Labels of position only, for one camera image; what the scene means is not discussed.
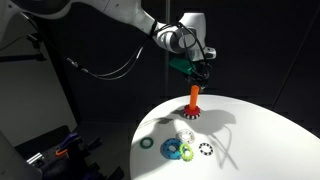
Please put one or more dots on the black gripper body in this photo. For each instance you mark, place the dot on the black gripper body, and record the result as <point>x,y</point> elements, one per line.
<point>200,74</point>

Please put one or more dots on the orange peg ring stacking stand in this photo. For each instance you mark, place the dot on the orange peg ring stacking stand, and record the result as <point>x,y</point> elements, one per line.
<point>192,111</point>

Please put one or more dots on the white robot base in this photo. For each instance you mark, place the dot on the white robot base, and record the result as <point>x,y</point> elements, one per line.
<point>13,166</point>

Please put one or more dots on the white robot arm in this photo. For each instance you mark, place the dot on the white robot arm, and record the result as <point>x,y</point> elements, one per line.
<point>187,36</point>

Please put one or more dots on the vertical metal pole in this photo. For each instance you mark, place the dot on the vertical metal pole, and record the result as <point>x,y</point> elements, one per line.
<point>166,77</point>

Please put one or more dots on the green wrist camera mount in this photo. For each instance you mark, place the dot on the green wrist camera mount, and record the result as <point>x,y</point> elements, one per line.
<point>182,65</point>

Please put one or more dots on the purple handled clamp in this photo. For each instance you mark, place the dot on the purple handled clamp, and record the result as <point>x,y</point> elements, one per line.
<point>68,139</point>

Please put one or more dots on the orange handled clamp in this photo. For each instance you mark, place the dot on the orange handled clamp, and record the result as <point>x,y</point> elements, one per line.
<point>61,152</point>

